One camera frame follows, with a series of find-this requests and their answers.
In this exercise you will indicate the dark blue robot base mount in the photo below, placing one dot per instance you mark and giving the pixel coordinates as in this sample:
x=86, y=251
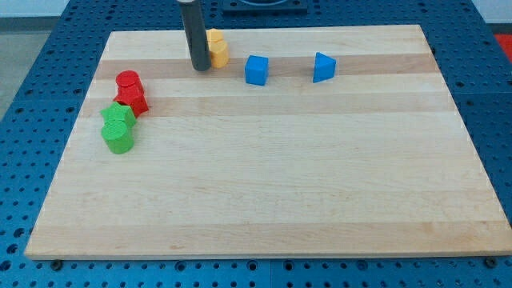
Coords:
x=263, y=6

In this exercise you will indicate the red cylinder block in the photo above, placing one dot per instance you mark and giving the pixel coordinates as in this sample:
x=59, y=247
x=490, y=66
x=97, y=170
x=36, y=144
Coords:
x=129, y=78

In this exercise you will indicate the red star block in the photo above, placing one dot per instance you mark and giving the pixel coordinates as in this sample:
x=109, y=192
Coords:
x=133, y=97

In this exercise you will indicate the blue triangular prism block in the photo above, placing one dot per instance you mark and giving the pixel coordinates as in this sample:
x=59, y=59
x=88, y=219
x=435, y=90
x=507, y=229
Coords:
x=324, y=67

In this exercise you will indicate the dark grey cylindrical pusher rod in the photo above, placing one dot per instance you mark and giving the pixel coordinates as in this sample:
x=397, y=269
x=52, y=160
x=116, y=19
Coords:
x=195, y=30

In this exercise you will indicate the yellow pentagon block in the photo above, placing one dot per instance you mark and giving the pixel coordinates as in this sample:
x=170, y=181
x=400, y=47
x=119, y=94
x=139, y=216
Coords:
x=214, y=35

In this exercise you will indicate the yellow heart block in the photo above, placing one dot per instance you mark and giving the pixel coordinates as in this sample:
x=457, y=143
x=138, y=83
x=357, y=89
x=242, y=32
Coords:
x=219, y=54

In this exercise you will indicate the green star block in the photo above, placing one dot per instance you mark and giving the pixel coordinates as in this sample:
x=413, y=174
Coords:
x=119, y=113

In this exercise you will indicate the blue cube block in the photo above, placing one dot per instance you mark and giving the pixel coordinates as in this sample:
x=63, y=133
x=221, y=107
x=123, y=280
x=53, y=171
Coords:
x=256, y=70

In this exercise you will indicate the green cylinder block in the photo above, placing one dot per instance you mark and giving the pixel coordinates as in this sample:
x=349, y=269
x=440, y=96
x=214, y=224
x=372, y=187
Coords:
x=117, y=136

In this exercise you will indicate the light wooden board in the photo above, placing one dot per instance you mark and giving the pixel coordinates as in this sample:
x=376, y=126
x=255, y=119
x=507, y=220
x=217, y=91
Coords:
x=375, y=162

